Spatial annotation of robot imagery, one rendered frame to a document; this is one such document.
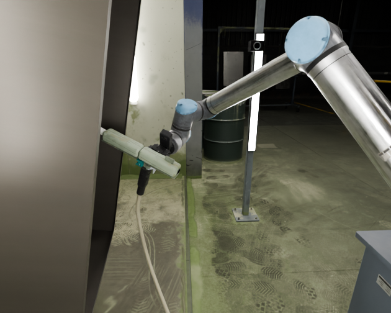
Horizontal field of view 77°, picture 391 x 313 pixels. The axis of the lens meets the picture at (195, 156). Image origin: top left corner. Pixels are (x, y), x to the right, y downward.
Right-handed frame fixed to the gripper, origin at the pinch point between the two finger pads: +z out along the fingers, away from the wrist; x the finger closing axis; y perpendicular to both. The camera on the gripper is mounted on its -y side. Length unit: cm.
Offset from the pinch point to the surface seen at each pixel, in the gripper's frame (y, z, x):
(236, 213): 88, -103, -55
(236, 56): 67, -677, 87
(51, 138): -26.3, 37.5, 4.6
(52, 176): -19.3, 39.1, 2.6
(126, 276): 92, -9, -5
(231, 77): 120, -657, 71
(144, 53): 13, -160, 94
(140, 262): 93, -22, -7
